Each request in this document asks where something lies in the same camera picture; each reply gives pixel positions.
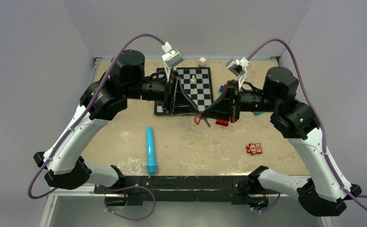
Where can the red owl toy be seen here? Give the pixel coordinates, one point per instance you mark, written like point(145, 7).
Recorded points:
point(254, 148)

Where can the blue plastic flashlight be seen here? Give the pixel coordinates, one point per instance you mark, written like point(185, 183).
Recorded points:
point(151, 166)

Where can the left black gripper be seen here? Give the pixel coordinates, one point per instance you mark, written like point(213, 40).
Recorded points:
point(176, 100)

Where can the white grey cube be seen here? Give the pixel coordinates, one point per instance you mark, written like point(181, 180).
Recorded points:
point(202, 62)

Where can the silver key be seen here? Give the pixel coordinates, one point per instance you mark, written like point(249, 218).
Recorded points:
point(206, 122)

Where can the red key tag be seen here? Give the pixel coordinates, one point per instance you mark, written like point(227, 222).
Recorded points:
point(197, 119)

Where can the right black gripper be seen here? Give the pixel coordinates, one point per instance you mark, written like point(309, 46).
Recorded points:
point(223, 107)

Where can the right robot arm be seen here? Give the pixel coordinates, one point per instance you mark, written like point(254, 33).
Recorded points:
point(325, 192)

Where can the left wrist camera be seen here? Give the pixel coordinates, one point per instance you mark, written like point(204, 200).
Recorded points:
point(170, 59)

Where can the red toy brick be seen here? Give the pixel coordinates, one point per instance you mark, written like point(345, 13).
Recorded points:
point(222, 123)

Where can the black base bar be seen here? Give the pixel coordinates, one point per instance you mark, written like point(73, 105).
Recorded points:
point(235, 189)

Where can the colourful brick toy vehicle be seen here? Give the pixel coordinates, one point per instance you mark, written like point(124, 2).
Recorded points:
point(222, 88)

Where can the black white chessboard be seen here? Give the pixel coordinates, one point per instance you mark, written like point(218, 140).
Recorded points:
point(203, 84)

